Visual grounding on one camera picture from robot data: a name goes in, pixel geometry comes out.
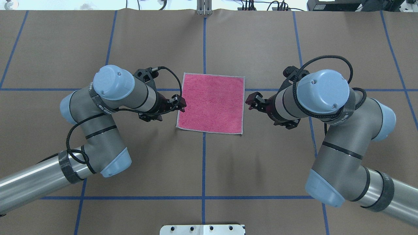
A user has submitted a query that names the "pink towel grey backing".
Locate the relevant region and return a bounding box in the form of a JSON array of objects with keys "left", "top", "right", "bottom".
[{"left": 176, "top": 73, "right": 245, "bottom": 135}]

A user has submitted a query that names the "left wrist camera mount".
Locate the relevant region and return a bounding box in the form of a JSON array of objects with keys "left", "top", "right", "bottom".
[{"left": 132, "top": 67, "right": 159, "bottom": 90}]

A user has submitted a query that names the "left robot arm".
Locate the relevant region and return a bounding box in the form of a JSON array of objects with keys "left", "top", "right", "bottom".
[{"left": 0, "top": 65, "right": 187, "bottom": 216}]

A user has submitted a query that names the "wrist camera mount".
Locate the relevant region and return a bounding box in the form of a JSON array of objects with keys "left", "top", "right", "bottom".
[
  {"left": 282, "top": 66, "right": 309, "bottom": 87},
  {"left": 132, "top": 67, "right": 159, "bottom": 90}
]

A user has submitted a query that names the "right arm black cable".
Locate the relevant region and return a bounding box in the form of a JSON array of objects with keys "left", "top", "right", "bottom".
[{"left": 293, "top": 55, "right": 367, "bottom": 134}]

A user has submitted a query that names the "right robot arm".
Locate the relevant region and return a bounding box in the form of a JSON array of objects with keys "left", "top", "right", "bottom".
[{"left": 245, "top": 66, "right": 417, "bottom": 227}]

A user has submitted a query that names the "aluminium frame post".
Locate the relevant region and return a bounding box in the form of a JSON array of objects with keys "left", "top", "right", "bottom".
[{"left": 196, "top": 0, "right": 213, "bottom": 16}]

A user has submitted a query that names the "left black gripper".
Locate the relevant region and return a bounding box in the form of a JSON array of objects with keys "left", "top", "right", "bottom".
[{"left": 154, "top": 95, "right": 187, "bottom": 115}]

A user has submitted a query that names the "white central pedestal column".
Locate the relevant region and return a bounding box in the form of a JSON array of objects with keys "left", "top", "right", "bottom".
[{"left": 159, "top": 224, "right": 246, "bottom": 235}]

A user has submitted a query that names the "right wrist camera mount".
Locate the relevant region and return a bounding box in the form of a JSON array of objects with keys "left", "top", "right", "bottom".
[{"left": 282, "top": 66, "right": 309, "bottom": 87}]

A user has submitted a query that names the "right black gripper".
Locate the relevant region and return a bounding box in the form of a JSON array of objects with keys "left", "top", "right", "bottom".
[{"left": 245, "top": 92, "right": 278, "bottom": 118}]

